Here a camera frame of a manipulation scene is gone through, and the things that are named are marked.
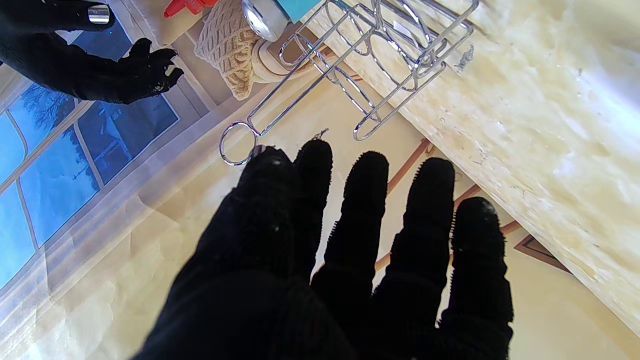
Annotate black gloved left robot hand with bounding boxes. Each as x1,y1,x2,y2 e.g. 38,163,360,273
132,139,515,360

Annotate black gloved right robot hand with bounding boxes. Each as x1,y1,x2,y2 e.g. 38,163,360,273
0,0,185,105

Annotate red ketchup squeeze bottle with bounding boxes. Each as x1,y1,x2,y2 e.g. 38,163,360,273
164,0,219,19

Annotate teal shaker with silver cap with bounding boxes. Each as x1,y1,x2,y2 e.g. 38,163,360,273
241,0,323,43

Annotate knitted cushion on backdrop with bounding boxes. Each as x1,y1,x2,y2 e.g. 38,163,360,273
194,0,261,101

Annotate chrome wire condiment rack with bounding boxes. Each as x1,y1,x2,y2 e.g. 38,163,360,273
219,0,480,167

